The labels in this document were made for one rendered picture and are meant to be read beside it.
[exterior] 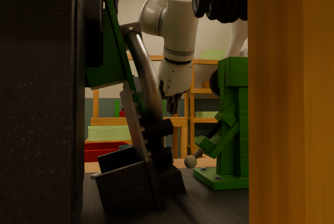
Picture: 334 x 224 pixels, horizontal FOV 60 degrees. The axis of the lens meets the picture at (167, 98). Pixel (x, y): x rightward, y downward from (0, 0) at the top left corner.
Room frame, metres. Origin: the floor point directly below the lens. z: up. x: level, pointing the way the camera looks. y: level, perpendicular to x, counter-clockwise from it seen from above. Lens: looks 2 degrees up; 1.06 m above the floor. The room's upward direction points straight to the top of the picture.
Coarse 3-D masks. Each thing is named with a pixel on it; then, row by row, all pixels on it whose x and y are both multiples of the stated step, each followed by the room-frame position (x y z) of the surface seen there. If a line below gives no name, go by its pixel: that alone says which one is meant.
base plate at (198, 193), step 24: (192, 168) 0.77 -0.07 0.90; (96, 192) 0.55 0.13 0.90; (192, 192) 0.55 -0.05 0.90; (216, 192) 0.55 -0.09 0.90; (240, 192) 0.55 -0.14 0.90; (96, 216) 0.43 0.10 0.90; (120, 216) 0.43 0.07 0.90; (144, 216) 0.43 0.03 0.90; (168, 216) 0.43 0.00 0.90; (192, 216) 0.43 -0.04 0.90; (216, 216) 0.43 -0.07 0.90; (240, 216) 0.43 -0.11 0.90
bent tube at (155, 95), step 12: (132, 24) 0.54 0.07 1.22; (132, 36) 0.54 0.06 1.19; (132, 48) 0.52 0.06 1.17; (144, 48) 0.51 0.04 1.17; (144, 60) 0.49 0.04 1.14; (144, 72) 0.49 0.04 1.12; (144, 84) 0.49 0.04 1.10; (156, 84) 0.49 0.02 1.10; (144, 96) 0.50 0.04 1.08; (156, 96) 0.49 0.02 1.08; (156, 108) 0.50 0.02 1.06; (156, 120) 0.52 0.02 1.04; (156, 144) 0.59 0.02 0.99
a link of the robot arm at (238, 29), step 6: (234, 24) 1.09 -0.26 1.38; (240, 24) 1.07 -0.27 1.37; (246, 24) 1.07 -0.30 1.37; (234, 30) 1.10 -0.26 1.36; (240, 30) 1.09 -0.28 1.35; (246, 30) 1.08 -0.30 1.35; (234, 36) 1.11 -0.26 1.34; (240, 36) 1.10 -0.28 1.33; (246, 36) 1.10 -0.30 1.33; (234, 42) 1.12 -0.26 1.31; (240, 42) 1.12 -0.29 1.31; (228, 48) 1.16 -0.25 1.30; (234, 48) 1.14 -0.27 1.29; (240, 48) 1.16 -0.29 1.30; (228, 54) 1.16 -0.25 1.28; (234, 54) 1.15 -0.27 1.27; (240, 54) 1.16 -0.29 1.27
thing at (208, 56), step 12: (192, 60) 5.65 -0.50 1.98; (204, 60) 5.70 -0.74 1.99; (216, 60) 5.80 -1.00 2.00; (192, 72) 5.69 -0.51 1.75; (192, 84) 5.69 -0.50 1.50; (204, 84) 5.93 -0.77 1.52; (192, 96) 5.69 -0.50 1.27; (192, 108) 5.69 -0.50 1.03; (192, 120) 5.65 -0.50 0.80; (204, 120) 5.70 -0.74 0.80; (216, 120) 5.75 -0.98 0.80; (192, 132) 5.69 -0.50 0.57; (192, 144) 5.69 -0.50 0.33
